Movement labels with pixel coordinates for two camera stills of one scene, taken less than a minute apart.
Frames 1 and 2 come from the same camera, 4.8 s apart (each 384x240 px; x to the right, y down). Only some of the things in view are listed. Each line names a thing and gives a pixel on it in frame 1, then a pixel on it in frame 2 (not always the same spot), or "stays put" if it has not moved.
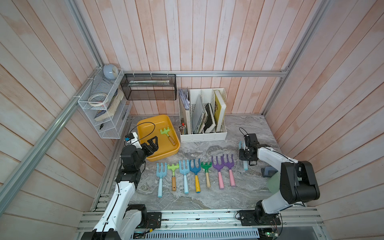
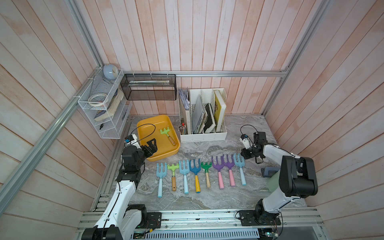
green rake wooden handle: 165,131 stays put
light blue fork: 242,146 → 240,164
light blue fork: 184,171 stays put
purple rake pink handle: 221,184 stays put
